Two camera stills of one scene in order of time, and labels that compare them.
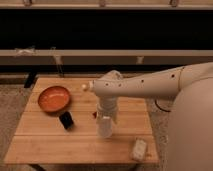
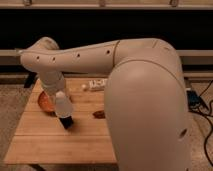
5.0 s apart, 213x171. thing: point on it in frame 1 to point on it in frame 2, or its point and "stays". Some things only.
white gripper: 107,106 to 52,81
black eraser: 66,119 stays
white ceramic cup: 104,126 to 63,105
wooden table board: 40,138 stays
